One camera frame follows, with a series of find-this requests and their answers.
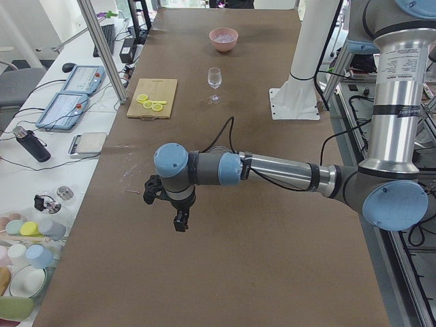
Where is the teach pendant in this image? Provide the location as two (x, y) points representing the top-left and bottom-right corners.
(35, 92), (89, 131)
(61, 65), (106, 96)

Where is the yellow cup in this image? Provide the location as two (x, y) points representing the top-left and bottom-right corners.
(20, 221), (42, 237)

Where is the lemon slice middle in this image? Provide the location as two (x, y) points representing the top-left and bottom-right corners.
(142, 100), (153, 109)

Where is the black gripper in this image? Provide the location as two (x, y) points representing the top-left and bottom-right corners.
(143, 175), (196, 232)

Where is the teach pendant near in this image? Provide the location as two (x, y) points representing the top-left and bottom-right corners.
(35, 92), (89, 131)

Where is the lemon slice near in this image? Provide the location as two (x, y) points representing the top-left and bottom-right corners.
(151, 104), (164, 112)

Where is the aluminium frame post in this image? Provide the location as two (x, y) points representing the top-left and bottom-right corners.
(77, 0), (127, 104)

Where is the pink bowl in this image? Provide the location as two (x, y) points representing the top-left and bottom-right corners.
(208, 27), (239, 52)

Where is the teach pendant far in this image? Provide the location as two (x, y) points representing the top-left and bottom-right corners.
(61, 65), (106, 96)

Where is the black keyboard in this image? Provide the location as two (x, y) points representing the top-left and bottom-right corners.
(101, 24), (116, 54)

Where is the black water bottle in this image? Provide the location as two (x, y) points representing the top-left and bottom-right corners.
(12, 126), (51, 162)

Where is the lemon slice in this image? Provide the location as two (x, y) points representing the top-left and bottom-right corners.
(142, 100), (153, 109)
(151, 104), (164, 112)
(136, 94), (149, 104)

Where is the white kitchen scale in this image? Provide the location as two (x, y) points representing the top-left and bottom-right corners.
(67, 132), (107, 159)

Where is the lemon slice far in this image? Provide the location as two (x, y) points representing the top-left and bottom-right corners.
(136, 94), (149, 104)

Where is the light blue cup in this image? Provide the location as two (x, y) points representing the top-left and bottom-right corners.
(25, 245), (54, 269)

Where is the clear wine glass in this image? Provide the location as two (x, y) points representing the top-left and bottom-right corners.
(208, 67), (222, 104)

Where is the white plate green rim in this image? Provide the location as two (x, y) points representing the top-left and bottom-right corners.
(10, 266), (47, 298)

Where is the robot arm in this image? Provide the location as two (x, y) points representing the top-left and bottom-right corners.
(143, 1), (435, 232)

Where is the bamboo cutting board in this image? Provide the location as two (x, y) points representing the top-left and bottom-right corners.
(127, 78), (178, 119)

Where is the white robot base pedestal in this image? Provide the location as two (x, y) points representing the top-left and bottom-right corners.
(270, 1), (323, 121)

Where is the pile of clear ice cubes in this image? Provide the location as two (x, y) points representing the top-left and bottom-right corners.
(213, 33), (235, 44)

